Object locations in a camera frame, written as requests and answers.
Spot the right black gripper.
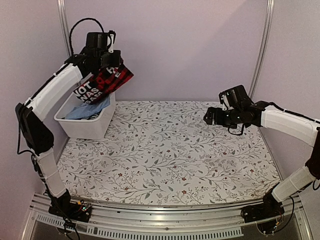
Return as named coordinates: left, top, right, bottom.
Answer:
left=204, top=107, right=243, bottom=129

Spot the red black plaid shirt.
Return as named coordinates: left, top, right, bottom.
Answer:
left=73, top=63, right=134, bottom=105

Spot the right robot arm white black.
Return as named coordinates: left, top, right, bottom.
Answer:
left=203, top=101, right=320, bottom=218

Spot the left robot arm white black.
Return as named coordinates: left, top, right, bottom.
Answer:
left=15, top=49, right=123, bottom=217

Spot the floral patterned table cloth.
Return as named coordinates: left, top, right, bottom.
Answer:
left=58, top=101, right=280, bottom=206

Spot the light blue shirt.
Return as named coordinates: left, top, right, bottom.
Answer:
left=64, top=96, right=110, bottom=120

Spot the white plastic bin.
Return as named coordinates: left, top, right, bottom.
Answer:
left=54, top=92, right=116, bottom=140

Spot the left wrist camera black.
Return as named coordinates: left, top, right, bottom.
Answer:
left=85, top=30, right=116, bottom=53

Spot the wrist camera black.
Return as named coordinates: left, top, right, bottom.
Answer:
left=85, top=30, right=116, bottom=53
left=218, top=84, right=253, bottom=110

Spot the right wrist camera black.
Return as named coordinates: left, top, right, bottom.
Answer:
left=218, top=84, right=253, bottom=110

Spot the left black looped cable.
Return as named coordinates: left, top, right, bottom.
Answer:
left=67, top=17, right=105, bottom=57

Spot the left aluminium frame post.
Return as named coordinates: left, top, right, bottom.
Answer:
left=56, top=0, right=71, bottom=57

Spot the aluminium frame post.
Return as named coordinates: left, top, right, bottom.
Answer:
left=56, top=0, right=71, bottom=57
left=249, top=0, right=275, bottom=98

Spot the aluminium front rail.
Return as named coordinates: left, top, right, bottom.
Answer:
left=24, top=193, right=309, bottom=235

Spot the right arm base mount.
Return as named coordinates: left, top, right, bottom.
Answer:
left=240, top=197, right=285, bottom=223

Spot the right aluminium frame post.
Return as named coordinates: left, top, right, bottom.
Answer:
left=249, top=0, right=275, bottom=98

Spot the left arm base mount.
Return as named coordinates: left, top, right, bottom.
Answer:
left=48, top=198, right=92, bottom=223

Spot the perforated metal cable tray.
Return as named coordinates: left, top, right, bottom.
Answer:
left=34, top=212, right=245, bottom=238

